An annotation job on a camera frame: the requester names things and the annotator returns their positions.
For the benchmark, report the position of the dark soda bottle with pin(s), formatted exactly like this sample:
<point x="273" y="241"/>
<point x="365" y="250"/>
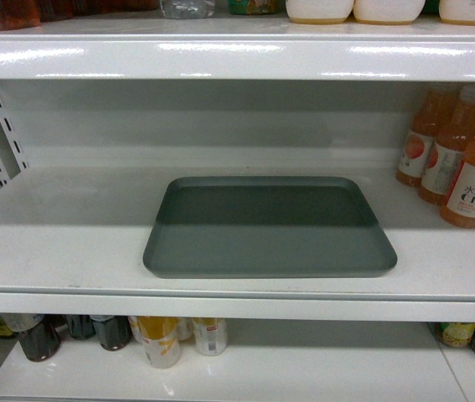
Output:
<point x="39" y="342"/>
<point x="113" y="332"/>

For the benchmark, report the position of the white jug left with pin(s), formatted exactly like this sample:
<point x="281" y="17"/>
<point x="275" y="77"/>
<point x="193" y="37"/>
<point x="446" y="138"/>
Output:
<point x="319" y="11"/>

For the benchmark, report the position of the white jug middle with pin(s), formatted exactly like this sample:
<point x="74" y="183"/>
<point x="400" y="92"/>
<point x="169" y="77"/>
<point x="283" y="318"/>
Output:
<point x="387" y="12"/>

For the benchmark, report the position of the grey rectangular serving tray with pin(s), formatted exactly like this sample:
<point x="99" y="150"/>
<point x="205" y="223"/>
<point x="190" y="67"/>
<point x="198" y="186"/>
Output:
<point x="266" y="227"/>

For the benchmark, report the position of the orange juice bottle middle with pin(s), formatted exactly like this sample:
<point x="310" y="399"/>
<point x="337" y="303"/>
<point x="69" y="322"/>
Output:
<point x="447" y="151"/>

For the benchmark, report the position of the clear water bottle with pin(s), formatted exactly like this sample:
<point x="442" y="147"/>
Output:
<point x="187" y="9"/>

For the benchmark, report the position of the yellow white drink can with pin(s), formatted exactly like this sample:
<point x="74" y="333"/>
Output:
<point x="160" y="340"/>

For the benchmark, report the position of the orange juice bottle back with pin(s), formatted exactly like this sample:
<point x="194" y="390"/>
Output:
<point x="436" y="110"/>

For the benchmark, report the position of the dark soda bottle right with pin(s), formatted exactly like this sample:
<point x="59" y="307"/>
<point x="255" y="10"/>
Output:
<point x="113" y="332"/>

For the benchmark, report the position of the white jug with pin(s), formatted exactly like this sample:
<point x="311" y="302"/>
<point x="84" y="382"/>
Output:
<point x="319" y="11"/>
<point x="460" y="12"/>
<point x="387" y="12"/>

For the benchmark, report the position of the white metal shelf unit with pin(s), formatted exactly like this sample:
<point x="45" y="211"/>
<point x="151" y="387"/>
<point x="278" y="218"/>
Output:
<point x="110" y="109"/>

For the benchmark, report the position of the white jug right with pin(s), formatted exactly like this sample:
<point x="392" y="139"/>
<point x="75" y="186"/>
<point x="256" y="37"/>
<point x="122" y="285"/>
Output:
<point x="460" y="12"/>

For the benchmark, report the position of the yellow label tea bottle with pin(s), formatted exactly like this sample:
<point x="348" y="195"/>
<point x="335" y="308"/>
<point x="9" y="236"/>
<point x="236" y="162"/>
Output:
<point x="454" y="334"/>

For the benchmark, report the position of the dark soda bottle left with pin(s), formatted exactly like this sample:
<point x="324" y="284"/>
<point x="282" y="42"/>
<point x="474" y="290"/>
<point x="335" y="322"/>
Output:
<point x="39" y="342"/>

